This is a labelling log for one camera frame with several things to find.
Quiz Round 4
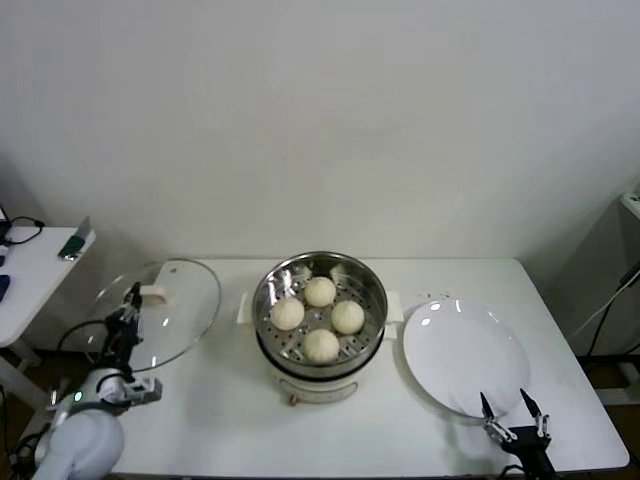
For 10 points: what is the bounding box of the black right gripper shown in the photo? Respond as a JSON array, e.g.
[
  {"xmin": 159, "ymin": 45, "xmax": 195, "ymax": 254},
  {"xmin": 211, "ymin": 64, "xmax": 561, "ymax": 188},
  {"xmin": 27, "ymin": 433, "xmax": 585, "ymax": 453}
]
[{"xmin": 479, "ymin": 387, "xmax": 557, "ymax": 480}]

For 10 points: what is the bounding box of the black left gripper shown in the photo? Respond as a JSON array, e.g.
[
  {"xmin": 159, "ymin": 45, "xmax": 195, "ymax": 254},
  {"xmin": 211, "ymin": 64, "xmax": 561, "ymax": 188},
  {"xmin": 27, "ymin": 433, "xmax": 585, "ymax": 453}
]
[{"xmin": 101, "ymin": 281, "xmax": 147, "ymax": 379}]

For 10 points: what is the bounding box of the round glass pot lid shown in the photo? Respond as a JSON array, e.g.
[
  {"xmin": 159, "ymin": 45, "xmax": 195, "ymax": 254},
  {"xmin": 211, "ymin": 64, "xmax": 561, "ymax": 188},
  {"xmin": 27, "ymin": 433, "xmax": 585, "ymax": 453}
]
[{"xmin": 93, "ymin": 257, "xmax": 223, "ymax": 373}]

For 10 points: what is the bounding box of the white steamed baozi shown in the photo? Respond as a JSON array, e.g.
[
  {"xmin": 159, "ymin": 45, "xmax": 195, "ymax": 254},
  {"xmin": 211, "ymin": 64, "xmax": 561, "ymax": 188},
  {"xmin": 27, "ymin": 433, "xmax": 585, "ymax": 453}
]
[
  {"xmin": 303, "ymin": 276, "xmax": 337, "ymax": 308},
  {"xmin": 270, "ymin": 298, "xmax": 305, "ymax": 332},
  {"xmin": 302, "ymin": 328, "xmax": 341, "ymax": 364},
  {"xmin": 330, "ymin": 301, "xmax": 365, "ymax": 335}
]

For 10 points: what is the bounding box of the perforated steel steamer basket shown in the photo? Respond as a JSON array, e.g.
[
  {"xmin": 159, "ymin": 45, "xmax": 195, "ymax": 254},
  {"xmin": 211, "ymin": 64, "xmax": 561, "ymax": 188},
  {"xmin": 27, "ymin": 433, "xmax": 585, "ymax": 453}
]
[{"xmin": 251, "ymin": 251, "xmax": 389, "ymax": 379}]

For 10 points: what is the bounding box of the round white plate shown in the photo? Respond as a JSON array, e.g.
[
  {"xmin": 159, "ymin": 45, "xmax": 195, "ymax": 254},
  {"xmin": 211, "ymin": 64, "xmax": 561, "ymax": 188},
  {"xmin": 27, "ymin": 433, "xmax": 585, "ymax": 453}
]
[{"xmin": 402, "ymin": 298, "xmax": 532, "ymax": 419}]

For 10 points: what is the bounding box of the white side table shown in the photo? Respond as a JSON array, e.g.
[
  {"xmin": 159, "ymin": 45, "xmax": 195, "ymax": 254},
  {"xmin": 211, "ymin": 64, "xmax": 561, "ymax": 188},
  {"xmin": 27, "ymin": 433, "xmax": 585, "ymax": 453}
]
[{"xmin": 0, "ymin": 225, "xmax": 97, "ymax": 441}]

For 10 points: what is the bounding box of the white electric cooking pot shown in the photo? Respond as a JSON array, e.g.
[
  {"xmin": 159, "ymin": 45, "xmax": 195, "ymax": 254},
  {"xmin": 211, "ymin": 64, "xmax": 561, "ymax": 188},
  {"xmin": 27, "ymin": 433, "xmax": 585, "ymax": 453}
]
[{"xmin": 237, "ymin": 291, "xmax": 404, "ymax": 406}]

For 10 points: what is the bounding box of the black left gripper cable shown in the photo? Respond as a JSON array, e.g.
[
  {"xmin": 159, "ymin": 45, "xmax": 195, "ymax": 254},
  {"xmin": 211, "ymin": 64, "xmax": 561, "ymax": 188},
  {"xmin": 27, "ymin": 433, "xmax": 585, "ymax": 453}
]
[{"xmin": 56, "ymin": 319, "xmax": 112, "ymax": 369}]

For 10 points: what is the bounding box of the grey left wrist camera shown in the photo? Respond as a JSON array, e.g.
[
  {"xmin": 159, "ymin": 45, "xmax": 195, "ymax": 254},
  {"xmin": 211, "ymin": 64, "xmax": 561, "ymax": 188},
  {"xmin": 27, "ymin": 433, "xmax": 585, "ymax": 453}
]
[{"xmin": 124, "ymin": 377, "xmax": 164, "ymax": 407}]

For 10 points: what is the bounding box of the white metal floor frame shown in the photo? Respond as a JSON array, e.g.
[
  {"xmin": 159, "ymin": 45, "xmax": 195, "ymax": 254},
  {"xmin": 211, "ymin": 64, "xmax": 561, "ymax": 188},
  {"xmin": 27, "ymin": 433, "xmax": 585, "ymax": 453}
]
[{"xmin": 597, "ymin": 359, "xmax": 640, "ymax": 407}]

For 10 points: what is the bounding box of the black power cable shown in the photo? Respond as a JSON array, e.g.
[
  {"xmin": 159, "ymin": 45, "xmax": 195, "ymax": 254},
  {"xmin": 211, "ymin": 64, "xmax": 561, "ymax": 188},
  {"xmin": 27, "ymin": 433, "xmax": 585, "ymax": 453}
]
[{"xmin": 588, "ymin": 287, "xmax": 639, "ymax": 357}]

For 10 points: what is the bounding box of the thin black cable with plug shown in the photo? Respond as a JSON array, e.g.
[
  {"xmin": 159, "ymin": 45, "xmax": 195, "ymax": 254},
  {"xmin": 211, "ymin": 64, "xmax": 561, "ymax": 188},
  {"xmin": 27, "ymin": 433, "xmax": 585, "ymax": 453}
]
[{"xmin": 0, "ymin": 215, "xmax": 46, "ymax": 247}]

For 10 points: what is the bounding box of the white power cable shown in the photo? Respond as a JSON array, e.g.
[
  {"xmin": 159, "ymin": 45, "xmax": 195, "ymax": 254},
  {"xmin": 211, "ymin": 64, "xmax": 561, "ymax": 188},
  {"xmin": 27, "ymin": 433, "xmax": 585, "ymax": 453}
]
[{"xmin": 573, "ymin": 282, "xmax": 635, "ymax": 337}]

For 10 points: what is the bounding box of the black floor cable bundle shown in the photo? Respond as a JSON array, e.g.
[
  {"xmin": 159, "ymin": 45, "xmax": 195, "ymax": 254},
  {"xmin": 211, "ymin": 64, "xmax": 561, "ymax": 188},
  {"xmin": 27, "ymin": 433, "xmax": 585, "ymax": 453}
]
[{"xmin": 0, "ymin": 432, "xmax": 49, "ymax": 474}]

